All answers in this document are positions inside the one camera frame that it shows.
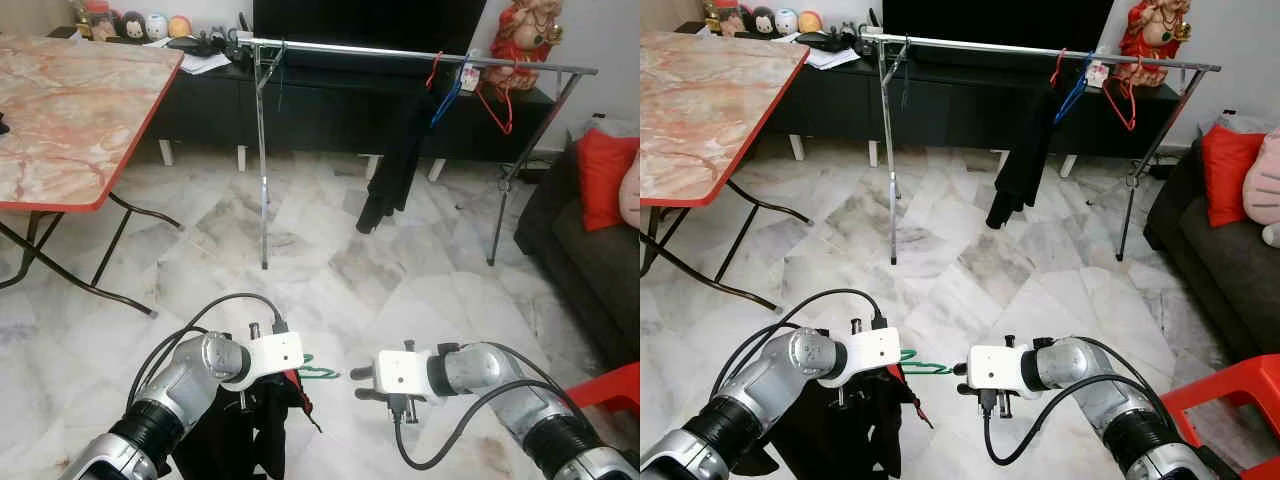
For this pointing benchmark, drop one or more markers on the white papers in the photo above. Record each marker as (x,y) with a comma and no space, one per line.
(200,63)
(830,58)

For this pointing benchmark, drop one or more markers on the black electronic gadget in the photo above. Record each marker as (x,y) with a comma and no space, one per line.
(225,45)
(855,40)

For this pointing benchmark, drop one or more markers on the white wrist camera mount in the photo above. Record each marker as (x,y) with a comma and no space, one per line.
(400,372)
(872,350)
(275,355)
(992,367)

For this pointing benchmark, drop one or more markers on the red cushion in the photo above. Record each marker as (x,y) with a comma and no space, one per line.
(1230,175)
(605,180)

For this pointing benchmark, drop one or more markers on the red gold statue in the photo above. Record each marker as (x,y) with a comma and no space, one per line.
(525,45)
(1155,42)

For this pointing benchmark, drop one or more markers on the white plush toy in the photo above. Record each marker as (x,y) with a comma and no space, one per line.
(1273,235)

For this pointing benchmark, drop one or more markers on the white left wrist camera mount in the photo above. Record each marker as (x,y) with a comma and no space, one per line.
(275,355)
(872,350)

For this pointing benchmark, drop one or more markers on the black TV console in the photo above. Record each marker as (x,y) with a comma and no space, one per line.
(320,115)
(950,110)

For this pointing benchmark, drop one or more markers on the green plastic hanger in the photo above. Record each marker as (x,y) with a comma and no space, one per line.
(320,372)
(925,368)

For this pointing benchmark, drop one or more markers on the gold trophy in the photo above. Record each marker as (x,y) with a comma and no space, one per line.
(711,20)
(80,25)

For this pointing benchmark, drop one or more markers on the white egg toy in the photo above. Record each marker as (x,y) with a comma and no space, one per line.
(786,21)
(156,26)

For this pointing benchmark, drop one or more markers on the red lid jar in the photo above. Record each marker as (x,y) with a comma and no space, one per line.
(728,18)
(98,22)

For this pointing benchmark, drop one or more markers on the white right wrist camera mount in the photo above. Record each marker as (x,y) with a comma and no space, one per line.
(400,372)
(992,367)

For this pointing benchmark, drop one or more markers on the light wooden cabinet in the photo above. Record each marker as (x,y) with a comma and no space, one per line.
(665,12)
(30,15)

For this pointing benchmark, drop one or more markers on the black shirt red collar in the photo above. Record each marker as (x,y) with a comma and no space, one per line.
(240,440)
(840,440)

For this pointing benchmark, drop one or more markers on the black shirt green logo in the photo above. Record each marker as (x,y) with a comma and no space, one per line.
(1025,160)
(395,170)

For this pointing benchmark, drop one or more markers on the white plastic hanging clip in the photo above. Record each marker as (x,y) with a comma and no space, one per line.
(469,76)
(1096,75)

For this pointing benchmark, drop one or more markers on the grey cushion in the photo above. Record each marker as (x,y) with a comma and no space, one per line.
(615,127)
(1245,122)

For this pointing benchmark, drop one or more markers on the black plush toy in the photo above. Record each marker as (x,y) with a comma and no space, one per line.
(131,26)
(761,21)

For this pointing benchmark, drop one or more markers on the red plastic hanger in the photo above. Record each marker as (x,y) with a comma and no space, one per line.
(1053,75)
(1120,110)
(494,113)
(430,78)

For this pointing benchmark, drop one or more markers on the pink plush cushion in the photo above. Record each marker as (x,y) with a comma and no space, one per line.
(1265,180)
(633,190)

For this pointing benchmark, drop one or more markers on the red plastic stool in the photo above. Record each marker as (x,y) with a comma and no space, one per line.
(615,385)
(1230,380)

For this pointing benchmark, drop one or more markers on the silver metal clothes rack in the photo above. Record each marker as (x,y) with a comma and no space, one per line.
(350,50)
(980,47)

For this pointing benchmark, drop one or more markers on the blue plastic hanger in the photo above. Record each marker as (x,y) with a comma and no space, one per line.
(447,105)
(1074,100)

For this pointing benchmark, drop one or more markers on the dark brown sofa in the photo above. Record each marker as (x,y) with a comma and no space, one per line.
(1215,270)
(590,270)

